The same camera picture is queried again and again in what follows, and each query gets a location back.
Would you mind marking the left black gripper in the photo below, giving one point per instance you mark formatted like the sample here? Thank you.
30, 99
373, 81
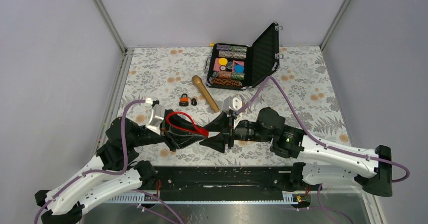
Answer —
181, 142

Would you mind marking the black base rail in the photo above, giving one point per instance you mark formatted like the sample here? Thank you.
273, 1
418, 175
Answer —
223, 184

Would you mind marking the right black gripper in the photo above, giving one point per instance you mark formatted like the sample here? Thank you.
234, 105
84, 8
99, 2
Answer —
225, 125

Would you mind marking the black poker chip case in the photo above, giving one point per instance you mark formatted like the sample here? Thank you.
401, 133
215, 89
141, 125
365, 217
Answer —
261, 59

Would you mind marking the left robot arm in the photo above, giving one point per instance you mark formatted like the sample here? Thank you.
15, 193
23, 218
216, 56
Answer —
114, 168

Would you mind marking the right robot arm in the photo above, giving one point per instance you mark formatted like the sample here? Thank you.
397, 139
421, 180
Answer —
319, 162

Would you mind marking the blue chip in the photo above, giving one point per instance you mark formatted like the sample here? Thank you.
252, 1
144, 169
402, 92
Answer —
239, 68

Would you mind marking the orange black padlock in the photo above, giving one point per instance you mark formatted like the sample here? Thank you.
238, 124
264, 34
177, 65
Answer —
184, 100

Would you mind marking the red cable lock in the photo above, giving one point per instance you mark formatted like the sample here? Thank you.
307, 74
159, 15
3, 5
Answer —
183, 122

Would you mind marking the black keys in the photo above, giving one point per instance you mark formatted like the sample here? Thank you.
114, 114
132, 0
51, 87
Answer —
193, 101

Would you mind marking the yellow chip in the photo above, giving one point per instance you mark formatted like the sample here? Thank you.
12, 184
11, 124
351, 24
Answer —
222, 61

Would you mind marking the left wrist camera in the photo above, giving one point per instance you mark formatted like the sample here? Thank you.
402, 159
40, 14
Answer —
157, 116

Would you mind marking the floral table mat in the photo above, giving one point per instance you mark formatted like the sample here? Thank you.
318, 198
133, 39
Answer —
304, 93

